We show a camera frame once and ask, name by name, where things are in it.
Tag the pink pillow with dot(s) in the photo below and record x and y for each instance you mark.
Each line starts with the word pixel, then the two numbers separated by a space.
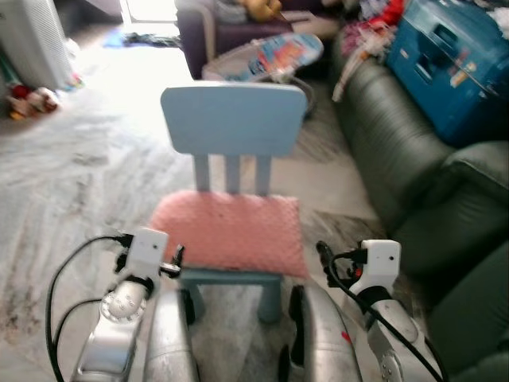
pixel 227 232

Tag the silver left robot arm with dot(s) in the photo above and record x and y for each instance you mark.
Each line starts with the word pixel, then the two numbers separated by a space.
pixel 119 322

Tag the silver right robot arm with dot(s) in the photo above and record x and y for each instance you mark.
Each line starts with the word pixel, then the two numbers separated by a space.
pixel 398 342

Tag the dark green leather sofa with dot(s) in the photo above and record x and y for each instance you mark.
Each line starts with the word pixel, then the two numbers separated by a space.
pixel 394 151

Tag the silver right robot leg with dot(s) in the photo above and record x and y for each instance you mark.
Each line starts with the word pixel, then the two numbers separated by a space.
pixel 318 338

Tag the silver robot leg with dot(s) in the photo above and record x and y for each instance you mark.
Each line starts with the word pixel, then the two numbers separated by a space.
pixel 171 342
pixel 318 338

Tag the silver left robot leg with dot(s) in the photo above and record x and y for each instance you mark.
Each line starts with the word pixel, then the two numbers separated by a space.
pixel 171 342

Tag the light blue child chair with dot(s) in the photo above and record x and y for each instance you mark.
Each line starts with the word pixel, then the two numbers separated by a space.
pixel 233 119

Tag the small red white toys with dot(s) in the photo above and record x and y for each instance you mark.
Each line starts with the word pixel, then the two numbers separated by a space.
pixel 36 99

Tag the colourful baby bouncer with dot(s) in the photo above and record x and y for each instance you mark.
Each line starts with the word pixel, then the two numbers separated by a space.
pixel 266 57

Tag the purple armchair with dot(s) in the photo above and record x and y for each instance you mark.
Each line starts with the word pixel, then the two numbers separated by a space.
pixel 208 36

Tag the blue hard suitcase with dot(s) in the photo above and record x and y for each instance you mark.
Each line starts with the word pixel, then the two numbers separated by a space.
pixel 453 72

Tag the red and white clothes pile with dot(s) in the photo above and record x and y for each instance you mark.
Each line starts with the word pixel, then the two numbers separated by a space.
pixel 374 24

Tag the white air purifier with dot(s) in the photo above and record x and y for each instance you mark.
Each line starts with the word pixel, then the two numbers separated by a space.
pixel 33 40

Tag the yellow plush toy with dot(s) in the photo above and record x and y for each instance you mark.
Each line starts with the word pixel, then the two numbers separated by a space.
pixel 261 8

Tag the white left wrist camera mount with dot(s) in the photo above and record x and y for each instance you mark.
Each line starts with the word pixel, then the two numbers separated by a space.
pixel 145 251

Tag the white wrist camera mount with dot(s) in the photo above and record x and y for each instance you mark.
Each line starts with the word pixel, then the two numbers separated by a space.
pixel 378 263
pixel 145 251

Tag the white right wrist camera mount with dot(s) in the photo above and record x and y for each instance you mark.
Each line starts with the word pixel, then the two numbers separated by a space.
pixel 378 263

